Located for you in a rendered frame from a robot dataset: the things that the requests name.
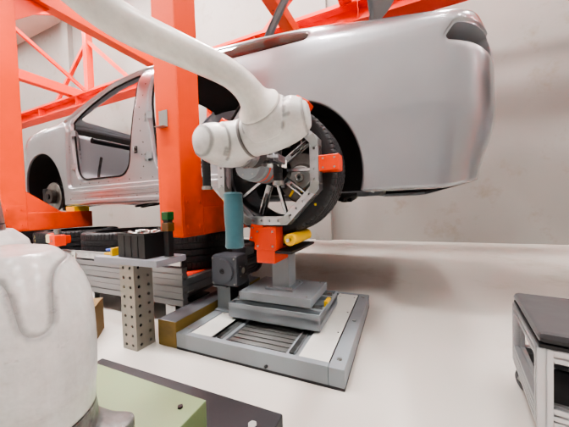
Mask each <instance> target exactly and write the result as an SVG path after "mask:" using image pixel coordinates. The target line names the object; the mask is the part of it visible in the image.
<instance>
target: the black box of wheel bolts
mask: <svg viewBox="0 0 569 427"><path fill-rule="evenodd" d="M117 235H118V245H119V257H121V258H138V259H149V258H156V257H161V256H164V240H163V231H161V230H157V229H154V230H149V229H146V230H145V229H144V230H142V229H139V230H135V231H132V230H129V231H128V232H119V233H117Z"/></svg>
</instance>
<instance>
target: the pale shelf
mask: <svg viewBox="0 0 569 427"><path fill-rule="evenodd" d="M185 260H186V255H185V254H178V253H174V257H173V258H165V257H164V256H161V257H156V258H149V259H138V258H121V257H119V255H117V256H111V255H99V256H95V257H94V262H95V263H111V264H121V265H130V266H139V267H148V268H160V267H163V266H166V265H170V264H172V263H178V262H181V261H185Z"/></svg>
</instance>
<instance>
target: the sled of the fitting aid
mask: <svg viewBox="0 0 569 427"><path fill-rule="evenodd" d="M336 305H337V291H329V290H326V291H325V292H324V294H323V295H322V296H321V297H320V298H319V299H318V300H317V302H316V303H315V304H314V305H313V306H312V308H299V307H293V306H286V305H280V304H274V303H268V302H256V301H250V300H243V299H240V295H239V296H238V297H237V298H235V299H234V300H232V301H230V302H229V316H230V317H235V318H239V319H249V320H254V321H259V322H263V323H269V324H278V325H283V326H288V327H293V328H298V329H304V330H312V331H317V332H320V331H321V330H322V328H323V327H324V325H325V323H326V322H327V320H328V319H329V316H330V315H331V313H332V312H333V311H334V308H335V307H336Z"/></svg>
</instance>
